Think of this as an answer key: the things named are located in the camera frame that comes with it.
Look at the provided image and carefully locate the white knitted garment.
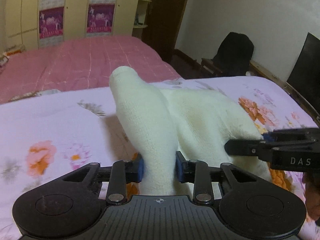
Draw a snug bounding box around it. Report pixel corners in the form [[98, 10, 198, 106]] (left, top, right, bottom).
[[109, 66, 272, 196]]

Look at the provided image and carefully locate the black chair with clothes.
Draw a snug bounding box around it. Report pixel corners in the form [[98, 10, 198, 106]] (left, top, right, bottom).
[[201, 32, 254, 77]]

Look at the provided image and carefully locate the person's right hand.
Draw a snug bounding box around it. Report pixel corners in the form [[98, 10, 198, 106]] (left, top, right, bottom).
[[303, 173, 320, 221]]

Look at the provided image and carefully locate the black flat monitor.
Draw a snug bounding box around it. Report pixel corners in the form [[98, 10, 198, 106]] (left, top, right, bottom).
[[287, 33, 320, 112]]

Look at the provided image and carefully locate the floral lilac bed sheet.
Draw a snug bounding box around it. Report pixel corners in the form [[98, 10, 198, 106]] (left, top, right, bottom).
[[1, 77, 315, 239]]

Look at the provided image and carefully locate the pink bedspread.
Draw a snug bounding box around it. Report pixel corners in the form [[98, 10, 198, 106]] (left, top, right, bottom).
[[1, 36, 180, 103]]

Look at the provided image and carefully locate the lower right magenta poster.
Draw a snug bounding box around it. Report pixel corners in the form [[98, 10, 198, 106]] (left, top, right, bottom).
[[86, 4, 115, 37]]

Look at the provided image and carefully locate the orange patterned pillow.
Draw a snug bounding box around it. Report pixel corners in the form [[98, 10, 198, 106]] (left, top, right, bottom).
[[0, 54, 9, 68]]

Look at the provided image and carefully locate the dark brown door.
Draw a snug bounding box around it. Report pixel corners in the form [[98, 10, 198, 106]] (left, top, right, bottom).
[[142, 0, 188, 63]]

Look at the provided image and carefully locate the lower left magenta poster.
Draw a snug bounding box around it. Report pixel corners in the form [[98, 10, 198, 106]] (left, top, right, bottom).
[[39, 7, 64, 48]]

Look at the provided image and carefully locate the corner shelf unit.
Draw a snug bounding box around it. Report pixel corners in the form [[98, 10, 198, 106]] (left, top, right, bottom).
[[132, 0, 152, 40]]

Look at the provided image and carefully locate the cream wardrobe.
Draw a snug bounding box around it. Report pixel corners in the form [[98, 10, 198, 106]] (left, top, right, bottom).
[[1, 0, 138, 51]]

